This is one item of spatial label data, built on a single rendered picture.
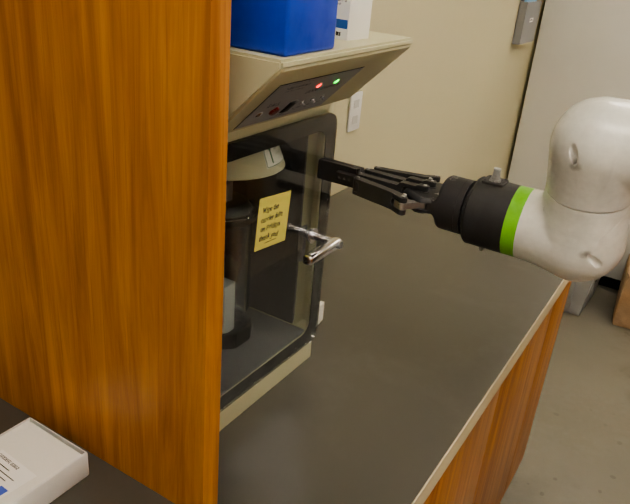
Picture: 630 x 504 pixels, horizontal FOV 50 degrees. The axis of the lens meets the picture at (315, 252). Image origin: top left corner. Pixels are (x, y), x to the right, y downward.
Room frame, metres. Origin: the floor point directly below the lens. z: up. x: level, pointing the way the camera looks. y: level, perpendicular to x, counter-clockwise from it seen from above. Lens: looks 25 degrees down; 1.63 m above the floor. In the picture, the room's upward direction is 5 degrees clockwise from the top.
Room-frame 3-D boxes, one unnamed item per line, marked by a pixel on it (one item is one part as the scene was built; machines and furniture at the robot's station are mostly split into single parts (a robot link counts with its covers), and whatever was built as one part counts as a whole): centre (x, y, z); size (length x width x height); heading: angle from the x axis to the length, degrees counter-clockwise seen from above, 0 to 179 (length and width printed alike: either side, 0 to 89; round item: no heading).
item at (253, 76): (0.85, 0.02, 1.46); 0.32 x 0.12 x 0.10; 150
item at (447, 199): (0.88, -0.16, 1.31); 0.09 x 0.08 x 0.07; 60
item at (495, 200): (0.84, -0.23, 1.31); 0.09 x 0.06 x 0.12; 150
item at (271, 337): (0.88, 0.06, 1.19); 0.30 x 0.01 x 0.40; 150
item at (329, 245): (0.93, 0.00, 1.20); 0.10 x 0.05 x 0.03; 150
